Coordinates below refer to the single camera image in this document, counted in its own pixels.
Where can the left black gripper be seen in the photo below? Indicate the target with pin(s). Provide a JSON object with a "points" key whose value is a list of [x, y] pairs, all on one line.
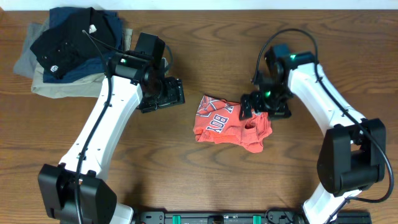
{"points": [[176, 94]]}

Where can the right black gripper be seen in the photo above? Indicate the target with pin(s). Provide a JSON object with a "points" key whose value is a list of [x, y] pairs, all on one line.
{"points": [[256, 96]]}

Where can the red soccer t-shirt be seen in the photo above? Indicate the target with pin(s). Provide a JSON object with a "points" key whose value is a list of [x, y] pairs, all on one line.
{"points": [[218, 121]]}

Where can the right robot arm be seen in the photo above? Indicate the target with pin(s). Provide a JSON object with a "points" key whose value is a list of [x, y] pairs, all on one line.
{"points": [[352, 157]]}

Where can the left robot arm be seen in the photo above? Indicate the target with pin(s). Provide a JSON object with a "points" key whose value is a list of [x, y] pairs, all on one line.
{"points": [[75, 191]]}

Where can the khaki folded garment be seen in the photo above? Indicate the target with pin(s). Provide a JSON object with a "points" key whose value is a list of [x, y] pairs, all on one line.
{"points": [[88, 86]]}

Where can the black folded polo shirt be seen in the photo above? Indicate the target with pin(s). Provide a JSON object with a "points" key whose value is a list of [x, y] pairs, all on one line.
{"points": [[66, 53]]}

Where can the grey folded garment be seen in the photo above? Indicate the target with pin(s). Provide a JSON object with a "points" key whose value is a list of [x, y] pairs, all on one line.
{"points": [[25, 65]]}

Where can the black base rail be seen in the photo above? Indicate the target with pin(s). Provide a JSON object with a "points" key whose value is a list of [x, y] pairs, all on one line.
{"points": [[233, 218]]}

